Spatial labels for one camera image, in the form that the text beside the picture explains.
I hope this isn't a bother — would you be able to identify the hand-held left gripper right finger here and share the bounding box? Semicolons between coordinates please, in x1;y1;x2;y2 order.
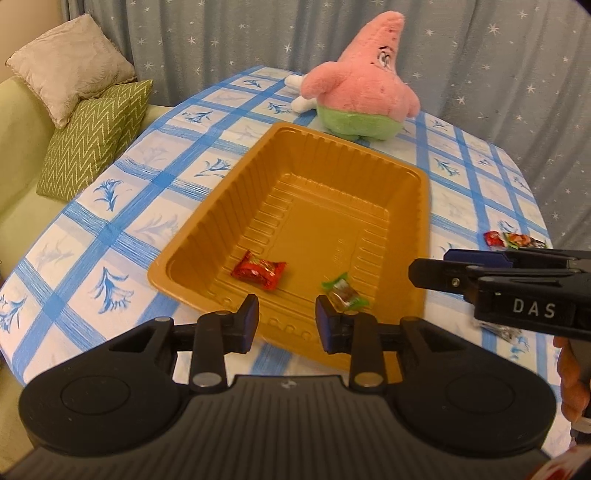
315;295;463;392

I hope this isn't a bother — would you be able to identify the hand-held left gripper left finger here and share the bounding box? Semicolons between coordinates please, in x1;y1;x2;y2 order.
110;294;260;393

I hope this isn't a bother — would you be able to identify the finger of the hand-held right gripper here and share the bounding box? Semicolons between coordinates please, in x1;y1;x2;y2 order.
408;257;591;306
442;248;591;269

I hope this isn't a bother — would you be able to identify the green candy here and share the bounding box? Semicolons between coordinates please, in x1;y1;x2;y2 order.
321;272;369;313

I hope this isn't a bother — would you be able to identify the grey silver snack packet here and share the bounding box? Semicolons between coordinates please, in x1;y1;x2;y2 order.
479;322;523;343

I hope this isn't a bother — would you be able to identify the red candy packet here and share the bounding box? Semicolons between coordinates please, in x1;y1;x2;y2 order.
231;250;287;292

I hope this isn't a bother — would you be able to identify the golden plastic tray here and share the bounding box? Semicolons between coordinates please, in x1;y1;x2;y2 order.
147;122;431;373

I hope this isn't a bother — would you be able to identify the person's right hand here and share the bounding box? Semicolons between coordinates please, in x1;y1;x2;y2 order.
553;336;591;422

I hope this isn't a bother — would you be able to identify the green dark snack packet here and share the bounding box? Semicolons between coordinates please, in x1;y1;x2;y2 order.
503;232;546;250

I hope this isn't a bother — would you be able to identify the blue checked tablecloth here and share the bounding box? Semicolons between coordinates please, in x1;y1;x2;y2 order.
0;65;571;462

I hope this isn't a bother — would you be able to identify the blue starry curtain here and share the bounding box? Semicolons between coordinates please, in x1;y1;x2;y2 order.
60;0;591;252

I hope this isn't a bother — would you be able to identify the pink star plush toy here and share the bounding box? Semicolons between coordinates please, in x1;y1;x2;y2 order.
301;11;421;143

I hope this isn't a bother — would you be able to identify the white plush toy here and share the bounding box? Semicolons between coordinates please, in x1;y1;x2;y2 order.
283;71;324;114

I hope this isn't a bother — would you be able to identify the green zigzag pillow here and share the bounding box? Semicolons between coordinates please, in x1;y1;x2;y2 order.
36;79;154;202

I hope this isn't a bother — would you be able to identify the light green sofa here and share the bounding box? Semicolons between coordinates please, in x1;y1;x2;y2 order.
0;75;174;278

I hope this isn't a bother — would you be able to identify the beige pillow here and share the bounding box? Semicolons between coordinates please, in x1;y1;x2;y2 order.
6;13;138;129

